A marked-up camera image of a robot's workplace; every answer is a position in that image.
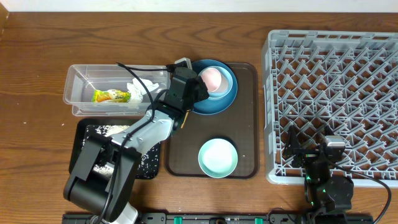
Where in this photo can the yellow green snack wrapper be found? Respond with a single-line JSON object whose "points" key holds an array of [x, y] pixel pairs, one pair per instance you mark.
{"points": [[110, 96]]}

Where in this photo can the clear plastic bin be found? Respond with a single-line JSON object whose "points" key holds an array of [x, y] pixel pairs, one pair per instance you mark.
{"points": [[82, 80]]}

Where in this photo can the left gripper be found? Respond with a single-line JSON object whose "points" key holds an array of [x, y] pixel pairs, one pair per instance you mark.
{"points": [[200, 83]]}

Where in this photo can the brown serving tray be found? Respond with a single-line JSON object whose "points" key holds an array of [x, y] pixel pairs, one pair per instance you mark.
{"points": [[236, 121]]}

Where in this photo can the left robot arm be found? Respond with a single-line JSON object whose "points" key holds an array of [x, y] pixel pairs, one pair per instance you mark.
{"points": [[103, 175]]}

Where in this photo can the pink cup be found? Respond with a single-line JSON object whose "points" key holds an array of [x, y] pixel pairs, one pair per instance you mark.
{"points": [[212, 79]]}

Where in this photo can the mint green bowl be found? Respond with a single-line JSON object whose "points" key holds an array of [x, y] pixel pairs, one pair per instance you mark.
{"points": [[218, 158]]}

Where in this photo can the light blue bowl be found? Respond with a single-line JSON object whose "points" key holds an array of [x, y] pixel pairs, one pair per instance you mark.
{"points": [[226, 86]]}

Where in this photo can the grey dishwasher rack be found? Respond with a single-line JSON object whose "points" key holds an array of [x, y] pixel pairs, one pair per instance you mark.
{"points": [[347, 80]]}

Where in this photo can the wooden chopstick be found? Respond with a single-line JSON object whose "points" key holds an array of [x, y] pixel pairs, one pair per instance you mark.
{"points": [[185, 119]]}

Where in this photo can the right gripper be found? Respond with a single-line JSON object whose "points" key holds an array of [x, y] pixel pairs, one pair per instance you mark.
{"points": [[306, 155]]}

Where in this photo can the black tray bin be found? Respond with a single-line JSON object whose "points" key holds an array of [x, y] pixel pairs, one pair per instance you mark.
{"points": [[80, 129]]}

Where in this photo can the white tissue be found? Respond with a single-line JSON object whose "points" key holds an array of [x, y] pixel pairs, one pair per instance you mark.
{"points": [[137, 90]]}

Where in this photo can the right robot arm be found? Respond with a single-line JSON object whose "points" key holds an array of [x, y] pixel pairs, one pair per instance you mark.
{"points": [[329, 196]]}

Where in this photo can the pile of white rice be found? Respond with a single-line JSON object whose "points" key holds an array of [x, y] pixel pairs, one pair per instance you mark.
{"points": [[149, 166]]}

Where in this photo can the dark blue plate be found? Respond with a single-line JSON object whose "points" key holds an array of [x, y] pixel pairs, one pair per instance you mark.
{"points": [[208, 106]]}

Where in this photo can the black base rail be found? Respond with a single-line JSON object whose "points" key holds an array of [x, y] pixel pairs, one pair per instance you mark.
{"points": [[161, 218]]}

